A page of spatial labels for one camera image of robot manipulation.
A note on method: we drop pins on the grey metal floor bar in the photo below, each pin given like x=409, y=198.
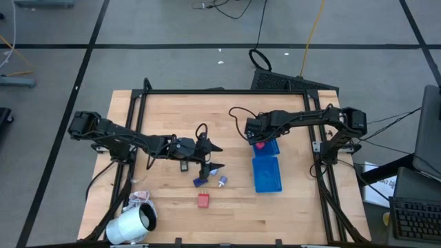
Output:
x=44, y=4
x=17, y=81

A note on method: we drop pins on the black diagonal desk bar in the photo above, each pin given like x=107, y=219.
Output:
x=386, y=171

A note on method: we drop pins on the black object at floor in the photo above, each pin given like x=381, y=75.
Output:
x=4, y=117

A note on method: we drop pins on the navy blue rectangular block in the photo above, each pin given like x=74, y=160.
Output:
x=198, y=182

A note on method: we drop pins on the black aluminium table frame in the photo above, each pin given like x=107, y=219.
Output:
x=224, y=92

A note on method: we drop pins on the red block with two prongs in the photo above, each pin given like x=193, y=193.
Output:
x=203, y=200

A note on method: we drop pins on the dark grey monitor back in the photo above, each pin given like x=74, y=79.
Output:
x=427, y=131

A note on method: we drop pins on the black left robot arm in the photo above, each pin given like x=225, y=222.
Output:
x=113, y=132

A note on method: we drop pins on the white cylinder black interior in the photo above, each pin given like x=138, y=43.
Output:
x=129, y=225

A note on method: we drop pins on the white paper sheet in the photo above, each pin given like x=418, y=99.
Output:
x=379, y=187

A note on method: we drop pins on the small purple item silver tip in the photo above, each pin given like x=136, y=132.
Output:
x=223, y=180

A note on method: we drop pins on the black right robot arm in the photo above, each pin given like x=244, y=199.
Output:
x=310, y=117

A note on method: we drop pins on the small black rectangular device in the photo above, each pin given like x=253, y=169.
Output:
x=184, y=166

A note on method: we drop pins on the black laptop with keyboard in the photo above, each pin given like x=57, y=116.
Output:
x=417, y=220

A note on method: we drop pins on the black mesh box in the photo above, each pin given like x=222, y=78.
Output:
x=293, y=83

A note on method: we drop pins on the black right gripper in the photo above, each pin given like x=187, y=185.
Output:
x=258, y=127

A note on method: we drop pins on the small red rounded office item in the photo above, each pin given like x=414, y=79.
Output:
x=260, y=145

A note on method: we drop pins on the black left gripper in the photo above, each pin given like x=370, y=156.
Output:
x=203, y=151

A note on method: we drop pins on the blue perforated plastic basket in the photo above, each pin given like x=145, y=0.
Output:
x=267, y=175
x=272, y=148

